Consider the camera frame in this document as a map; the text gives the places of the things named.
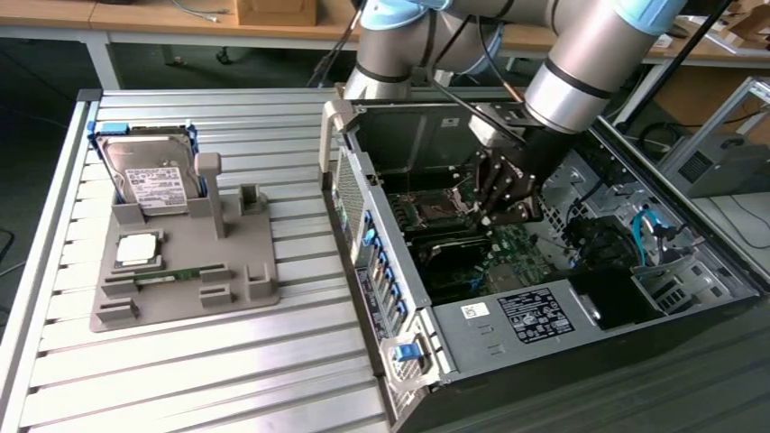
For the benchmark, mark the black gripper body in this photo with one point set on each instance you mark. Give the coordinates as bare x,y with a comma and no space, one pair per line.
548,153

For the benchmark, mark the graphics card with fan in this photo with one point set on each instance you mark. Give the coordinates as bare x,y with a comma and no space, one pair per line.
452,252

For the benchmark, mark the beige card retention latch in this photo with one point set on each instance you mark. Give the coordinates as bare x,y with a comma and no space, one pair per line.
328,135

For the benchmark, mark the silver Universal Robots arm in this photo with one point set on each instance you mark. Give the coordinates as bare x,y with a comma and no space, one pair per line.
579,81

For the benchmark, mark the metal socket cover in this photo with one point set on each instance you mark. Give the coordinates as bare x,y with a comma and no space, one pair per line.
461,194

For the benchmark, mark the silver disk bay cage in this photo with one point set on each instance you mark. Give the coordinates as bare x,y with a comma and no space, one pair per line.
572,194

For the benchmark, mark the green motherboard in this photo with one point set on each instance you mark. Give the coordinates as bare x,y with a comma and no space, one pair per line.
524,257

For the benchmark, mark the CPU socket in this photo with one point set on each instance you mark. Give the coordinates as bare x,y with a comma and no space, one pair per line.
432,209

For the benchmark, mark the open black PC case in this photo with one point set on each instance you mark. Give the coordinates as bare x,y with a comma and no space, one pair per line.
388,212

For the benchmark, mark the grey power supply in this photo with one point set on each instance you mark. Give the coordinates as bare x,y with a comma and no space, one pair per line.
481,329

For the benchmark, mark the grey computer tower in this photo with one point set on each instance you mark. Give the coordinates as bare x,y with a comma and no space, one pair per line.
723,171

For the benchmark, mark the white box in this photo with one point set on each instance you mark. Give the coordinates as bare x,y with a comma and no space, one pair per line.
664,43

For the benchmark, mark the black tripod pole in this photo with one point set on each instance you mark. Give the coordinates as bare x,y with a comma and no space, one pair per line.
692,45

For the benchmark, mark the blue case latch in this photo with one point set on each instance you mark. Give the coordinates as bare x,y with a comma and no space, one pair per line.
407,352

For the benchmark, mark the wooden desk with clutter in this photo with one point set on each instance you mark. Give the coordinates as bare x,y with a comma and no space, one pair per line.
755,53

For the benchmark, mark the black monitor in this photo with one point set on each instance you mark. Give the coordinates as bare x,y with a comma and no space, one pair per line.
699,4

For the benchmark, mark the folded brown cardboard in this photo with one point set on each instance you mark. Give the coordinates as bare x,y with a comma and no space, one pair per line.
755,22

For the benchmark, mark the grey parts rack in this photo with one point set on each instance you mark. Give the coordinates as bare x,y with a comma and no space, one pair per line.
188,252

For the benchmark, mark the brown cardboard box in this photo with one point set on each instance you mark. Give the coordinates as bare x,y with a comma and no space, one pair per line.
272,11

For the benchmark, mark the green RAM stick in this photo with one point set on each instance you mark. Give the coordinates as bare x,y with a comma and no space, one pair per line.
174,274

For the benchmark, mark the silver hard disk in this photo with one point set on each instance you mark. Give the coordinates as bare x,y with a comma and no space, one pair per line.
154,180

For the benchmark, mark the silver CPU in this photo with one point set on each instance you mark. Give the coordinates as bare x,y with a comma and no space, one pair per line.
138,250

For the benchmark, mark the blue disk caddy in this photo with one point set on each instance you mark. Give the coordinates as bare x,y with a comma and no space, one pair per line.
114,128

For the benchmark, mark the wooden desk with white legs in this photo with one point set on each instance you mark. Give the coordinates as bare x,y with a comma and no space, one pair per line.
61,18

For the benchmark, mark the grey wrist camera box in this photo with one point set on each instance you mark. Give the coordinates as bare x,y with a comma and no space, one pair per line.
497,131

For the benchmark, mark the aluminium frame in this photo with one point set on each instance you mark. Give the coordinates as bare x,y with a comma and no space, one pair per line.
760,88

